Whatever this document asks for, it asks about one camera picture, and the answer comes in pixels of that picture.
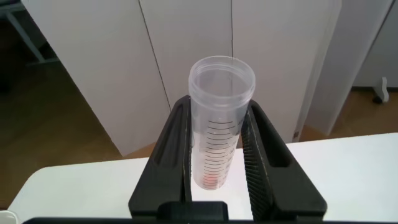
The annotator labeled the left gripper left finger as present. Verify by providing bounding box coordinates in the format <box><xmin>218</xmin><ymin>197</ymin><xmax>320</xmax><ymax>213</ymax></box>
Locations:
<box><xmin>128</xmin><ymin>95</ymin><xmax>193</xmax><ymax>219</ymax></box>

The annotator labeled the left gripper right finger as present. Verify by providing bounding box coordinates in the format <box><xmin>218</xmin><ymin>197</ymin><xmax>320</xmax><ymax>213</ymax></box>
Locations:
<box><xmin>241</xmin><ymin>100</ymin><xmax>328</xmax><ymax>222</ymax></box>

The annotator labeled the test tube with red pigment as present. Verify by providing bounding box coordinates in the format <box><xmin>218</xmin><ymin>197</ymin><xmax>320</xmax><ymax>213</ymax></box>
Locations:
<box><xmin>188</xmin><ymin>55</ymin><xmax>256</xmax><ymax>191</ymax></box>

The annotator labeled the white screen foot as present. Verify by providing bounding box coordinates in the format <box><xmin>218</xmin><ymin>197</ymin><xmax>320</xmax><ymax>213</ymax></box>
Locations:
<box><xmin>372</xmin><ymin>77</ymin><xmax>390</xmax><ymax>105</ymax></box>

